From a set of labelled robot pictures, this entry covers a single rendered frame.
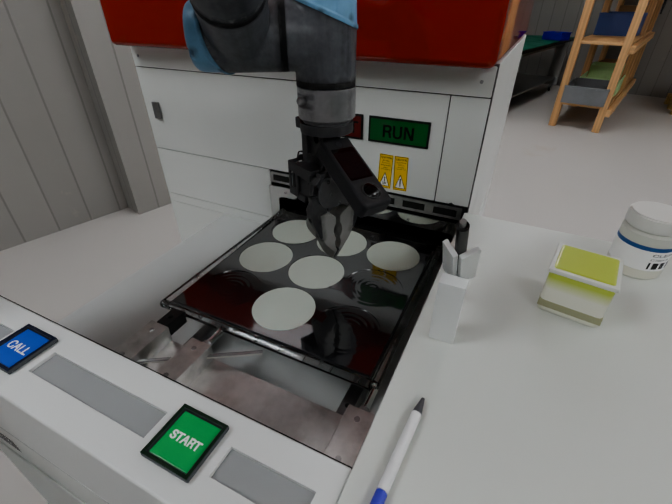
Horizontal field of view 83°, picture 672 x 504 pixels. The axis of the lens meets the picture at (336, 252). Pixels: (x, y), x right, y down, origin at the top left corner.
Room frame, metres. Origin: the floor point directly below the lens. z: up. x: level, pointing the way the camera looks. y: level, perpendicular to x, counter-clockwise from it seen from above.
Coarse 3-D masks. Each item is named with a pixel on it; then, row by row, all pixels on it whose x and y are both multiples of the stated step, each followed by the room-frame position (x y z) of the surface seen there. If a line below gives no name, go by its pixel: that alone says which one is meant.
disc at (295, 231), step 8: (280, 224) 0.72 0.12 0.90; (288, 224) 0.72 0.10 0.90; (296, 224) 0.72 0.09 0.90; (304, 224) 0.72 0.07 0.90; (280, 232) 0.69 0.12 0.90; (288, 232) 0.69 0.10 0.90; (296, 232) 0.69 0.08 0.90; (304, 232) 0.68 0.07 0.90; (280, 240) 0.65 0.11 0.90; (288, 240) 0.65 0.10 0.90; (296, 240) 0.65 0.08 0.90; (304, 240) 0.65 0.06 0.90
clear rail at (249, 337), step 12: (168, 300) 0.47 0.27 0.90; (192, 312) 0.44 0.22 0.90; (216, 324) 0.41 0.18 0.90; (228, 324) 0.41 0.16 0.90; (240, 336) 0.39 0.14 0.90; (252, 336) 0.39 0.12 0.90; (276, 348) 0.37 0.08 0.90; (288, 348) 0.37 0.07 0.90; (300, 360) 0.35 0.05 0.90; (312, 360) 0.35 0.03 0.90; (324, 372) 0.33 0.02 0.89; (336, 372) 0.33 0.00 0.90; (348, 372) 0.33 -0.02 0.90; (360, 384) 0.31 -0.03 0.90; (372, 384) 0.31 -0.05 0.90
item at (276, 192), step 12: (276, 192) 0.83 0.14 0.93; (288, 192) 0.81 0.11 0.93; (276, 204) 0.83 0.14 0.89; (372, 216) 0.72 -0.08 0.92; (384, 216) 0.71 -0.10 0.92; (396, 216) 0.70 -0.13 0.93; (408, 216) 0.69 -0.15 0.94; (420, 216) 0.68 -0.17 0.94; (432, 216) 0.68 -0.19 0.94; (432, 228) 0.67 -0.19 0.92; (444, 228) 0.65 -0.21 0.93; (408, 240) 0.70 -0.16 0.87
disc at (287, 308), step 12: (288, 288) 0.50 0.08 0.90; (264, 300) 0.47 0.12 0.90; (276, 300) 0.47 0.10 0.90; (288, 300) 0.47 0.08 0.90; (300, 300) 0.47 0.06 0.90; (312, 300) 0.47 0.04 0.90; (252, 312) 0.44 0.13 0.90; (264, 312) 0.44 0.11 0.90; (276, 312) 0.44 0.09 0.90; (288, 312) 0.44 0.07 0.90; (300, 312) 0.44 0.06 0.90; (312, 312) 0.44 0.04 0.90; (264, 324) 0.42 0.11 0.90; (276, 324) 0.42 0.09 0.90; (288, 324) 0.42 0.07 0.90; (300, 324) 0.42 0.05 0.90
